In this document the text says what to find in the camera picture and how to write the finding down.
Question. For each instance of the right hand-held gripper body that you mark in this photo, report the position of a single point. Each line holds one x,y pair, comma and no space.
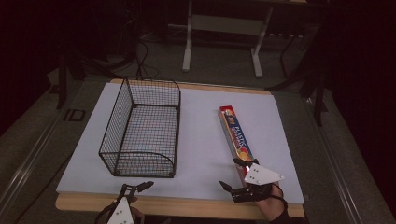
261,175

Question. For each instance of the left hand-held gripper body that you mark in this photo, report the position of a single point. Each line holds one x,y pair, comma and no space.
123,213

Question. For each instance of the long blue plastic wrap box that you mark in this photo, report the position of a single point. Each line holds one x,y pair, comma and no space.
236,135

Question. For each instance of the person's left hand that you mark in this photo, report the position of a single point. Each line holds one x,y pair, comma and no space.
137,216

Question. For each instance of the person's right hand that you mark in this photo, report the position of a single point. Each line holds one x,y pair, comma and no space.
273,207

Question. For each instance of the white table mat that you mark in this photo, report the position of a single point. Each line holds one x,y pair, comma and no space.
202,146

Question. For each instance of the black metal stand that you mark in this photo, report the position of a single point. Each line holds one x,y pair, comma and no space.
63,77
316,90

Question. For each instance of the metal floor rail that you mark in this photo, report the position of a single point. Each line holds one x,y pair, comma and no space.
334,168
28,169

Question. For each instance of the black floor socket frame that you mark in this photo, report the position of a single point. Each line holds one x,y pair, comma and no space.
74,115

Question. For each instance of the white metal stand frame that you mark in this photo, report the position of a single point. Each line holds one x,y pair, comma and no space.
224,25

